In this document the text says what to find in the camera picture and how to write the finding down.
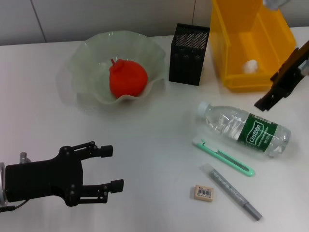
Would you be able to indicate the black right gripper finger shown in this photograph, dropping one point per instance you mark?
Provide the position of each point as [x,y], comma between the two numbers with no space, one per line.
[268,101]

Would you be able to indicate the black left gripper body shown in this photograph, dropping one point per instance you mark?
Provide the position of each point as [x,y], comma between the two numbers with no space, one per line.
[43,178]

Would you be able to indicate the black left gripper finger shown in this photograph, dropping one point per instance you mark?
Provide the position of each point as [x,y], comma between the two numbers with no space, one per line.
[101,192]
[96,151]

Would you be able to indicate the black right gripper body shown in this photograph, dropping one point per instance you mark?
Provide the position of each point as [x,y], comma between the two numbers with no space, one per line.
[292,72]

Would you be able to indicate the white paper ball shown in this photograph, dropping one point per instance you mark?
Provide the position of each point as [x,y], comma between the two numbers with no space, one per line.
[249,66]

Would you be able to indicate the clear green-label water bottle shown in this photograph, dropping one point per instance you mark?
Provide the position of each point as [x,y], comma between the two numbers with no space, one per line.
[229,123]

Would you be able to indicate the mint green utility knife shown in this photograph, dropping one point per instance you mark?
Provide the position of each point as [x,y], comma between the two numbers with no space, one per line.
[224,159]

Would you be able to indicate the green glass fruit plate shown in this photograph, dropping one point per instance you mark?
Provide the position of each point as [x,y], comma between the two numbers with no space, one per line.
[91,60]

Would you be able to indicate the black mesh pen holder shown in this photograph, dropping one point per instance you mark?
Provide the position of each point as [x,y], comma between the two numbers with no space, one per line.
[188,55]

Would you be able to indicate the grey marker pen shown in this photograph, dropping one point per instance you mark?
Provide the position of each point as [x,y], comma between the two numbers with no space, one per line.
[229,188]

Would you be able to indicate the beige eraser with barcode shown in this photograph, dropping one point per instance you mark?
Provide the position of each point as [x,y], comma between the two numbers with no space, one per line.
[204,193]

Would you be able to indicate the yellow plastic bin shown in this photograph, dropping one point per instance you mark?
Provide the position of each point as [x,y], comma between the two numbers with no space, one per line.
[241,36]

